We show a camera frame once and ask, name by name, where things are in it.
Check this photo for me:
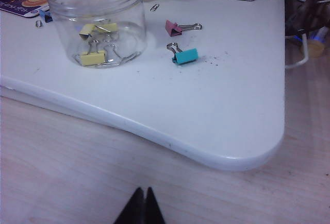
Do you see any white cable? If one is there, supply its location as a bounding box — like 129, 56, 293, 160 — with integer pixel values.
284, 32, 310, 70

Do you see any printed key card tag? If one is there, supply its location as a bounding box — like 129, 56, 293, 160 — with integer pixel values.
0, 0, 50, 19

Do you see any teal binder clip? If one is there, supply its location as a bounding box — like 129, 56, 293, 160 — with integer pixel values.
166, 42, 199, 65

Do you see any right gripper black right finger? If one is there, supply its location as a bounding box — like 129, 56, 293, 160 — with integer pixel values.
146, 187, 166, 224

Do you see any round transparent plastic jar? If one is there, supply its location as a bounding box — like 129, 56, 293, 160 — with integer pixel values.
47, 0, 147, 70

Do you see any black cable bundle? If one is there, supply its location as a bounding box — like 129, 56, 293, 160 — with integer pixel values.
226, 0, 330, 38

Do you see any pink binder clip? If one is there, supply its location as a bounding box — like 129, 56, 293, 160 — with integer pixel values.
164, 20, 203, 38

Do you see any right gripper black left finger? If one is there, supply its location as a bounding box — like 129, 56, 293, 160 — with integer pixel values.
113, 187, 145, 224

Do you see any blue binder clip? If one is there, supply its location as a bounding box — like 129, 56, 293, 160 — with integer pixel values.
39, 9, 54, 24

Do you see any white desk riser board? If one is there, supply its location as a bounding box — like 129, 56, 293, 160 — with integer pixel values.
0, 0, 286, 172

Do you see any beige plastic plug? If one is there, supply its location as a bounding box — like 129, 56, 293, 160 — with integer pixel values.
307, 27, 326, 58

